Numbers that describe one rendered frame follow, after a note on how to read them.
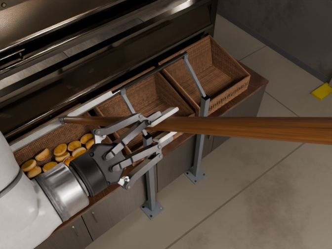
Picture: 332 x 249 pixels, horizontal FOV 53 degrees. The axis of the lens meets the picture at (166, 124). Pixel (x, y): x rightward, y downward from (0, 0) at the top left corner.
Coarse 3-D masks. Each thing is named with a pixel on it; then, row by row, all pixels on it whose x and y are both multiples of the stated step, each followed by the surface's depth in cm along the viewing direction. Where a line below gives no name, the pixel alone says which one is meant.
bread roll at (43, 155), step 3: (42, 150) 213; (45, 150) 212; (48, 150) 214; (39, 153) 211; (42, 153) 210; (45, 153) 211; (48, 153) 214; (36, 156) 210; (39, 156) 209; (42, 156) 210; (45, 156) 212; (36, 159) 210; (39, 159) 210; (42, 159) 211
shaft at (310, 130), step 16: (160, 128) 68; (176, 128) 62; (192, 128) 57; (208, 128) 53; (224, 128) 49; (240, 128) 46; (256, 128) 43; (272, 128) 41; (288, 128) 39; (304, 128) 37; (320, 128) 35
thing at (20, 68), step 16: (128, 0) 206; (144, 0) 203; (96, 16) 194; (112, 16) 191; (64, 32) 183; (80, 32) 181; (96, 32) 179; (32, 48) 173; (64, 48) 172; (0, 64) 165; (32, 64) 165
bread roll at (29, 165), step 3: (27, 162) 210; (30, 162) 210; (33, 162) 210; (24, 165) 209; (27, 165) 209; (30, 165) 208; (33, 165) 209; (24, 168) 207; (27, 168) 208; (30, 168) 208
